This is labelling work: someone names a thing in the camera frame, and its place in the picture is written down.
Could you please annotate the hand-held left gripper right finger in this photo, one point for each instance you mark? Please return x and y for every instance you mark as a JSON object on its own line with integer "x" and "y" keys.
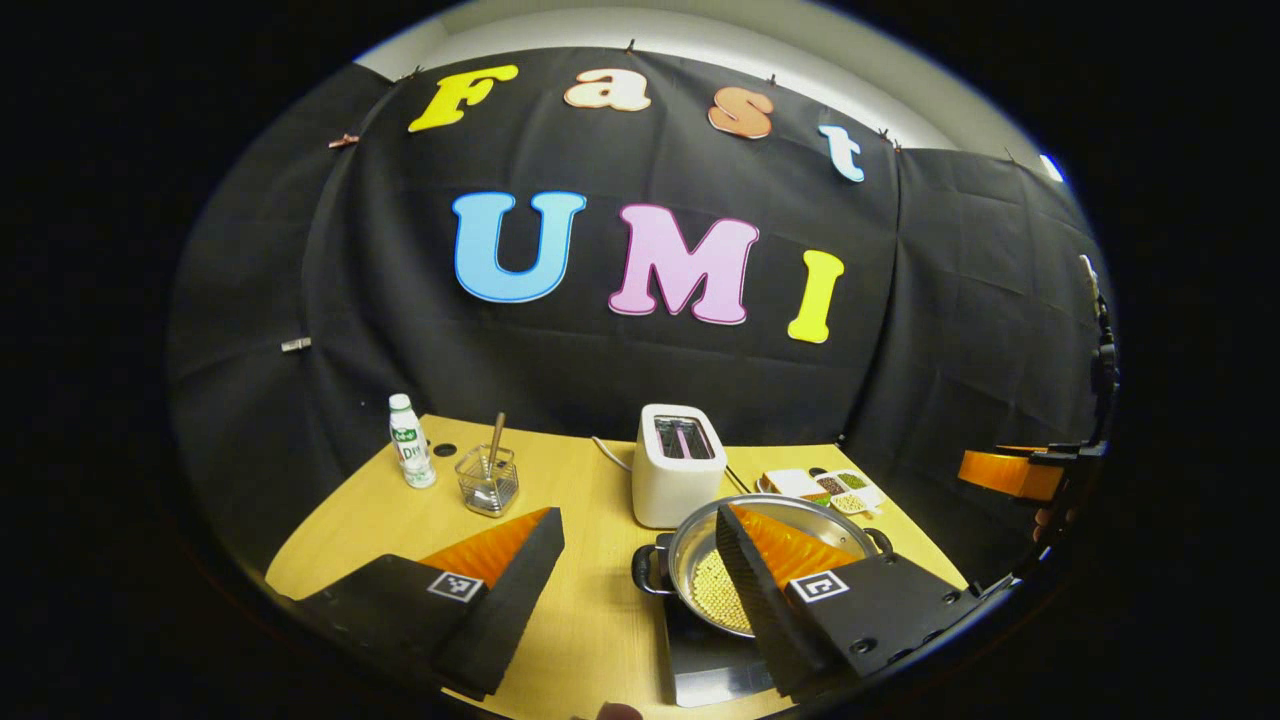
{"x": 765, "y": 610}

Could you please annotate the copper cloth clip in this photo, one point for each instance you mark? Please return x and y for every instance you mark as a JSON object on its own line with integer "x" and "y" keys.
{"x": 343, "y": 141}

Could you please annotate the white toaster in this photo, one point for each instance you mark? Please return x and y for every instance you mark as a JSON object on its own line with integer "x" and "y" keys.
{"x": 675, "y": 490}

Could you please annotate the black induction cooktop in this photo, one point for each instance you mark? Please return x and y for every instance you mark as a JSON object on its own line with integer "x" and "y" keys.
{"x": 710, "y": 660}

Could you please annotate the black backdrop cloth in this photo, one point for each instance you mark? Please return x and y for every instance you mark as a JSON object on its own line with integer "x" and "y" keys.
{"x": 350, "y": 300}

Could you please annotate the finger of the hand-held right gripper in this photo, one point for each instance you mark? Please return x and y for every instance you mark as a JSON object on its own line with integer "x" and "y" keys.
{"x": 1005, "y": 472}

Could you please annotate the ceiling light panel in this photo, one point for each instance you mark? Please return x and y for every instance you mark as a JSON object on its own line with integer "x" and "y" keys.
{"x": 1052, "y": 168}

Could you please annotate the sandwich with lettuce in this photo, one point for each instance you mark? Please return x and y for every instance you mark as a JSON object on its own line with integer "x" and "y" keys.
{"x": 790, "y": 483}

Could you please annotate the pile of yellow beans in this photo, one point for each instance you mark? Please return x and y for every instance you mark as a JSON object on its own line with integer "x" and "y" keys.
{"x": 715, "y": 595}

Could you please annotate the white bottle with green label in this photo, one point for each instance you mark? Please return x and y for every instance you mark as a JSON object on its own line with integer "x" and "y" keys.
{"x": 412, "y": 455}

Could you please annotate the silver cloth clip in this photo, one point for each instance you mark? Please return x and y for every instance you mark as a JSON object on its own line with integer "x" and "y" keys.
{"x": 296, "y": 344}

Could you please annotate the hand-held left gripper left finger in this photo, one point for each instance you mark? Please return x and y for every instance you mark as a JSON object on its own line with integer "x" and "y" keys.
{"x": 510, "y": 610}

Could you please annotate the white divided dish of beans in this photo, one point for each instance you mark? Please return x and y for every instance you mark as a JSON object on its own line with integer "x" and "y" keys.
{"x": 850, "y": 495}

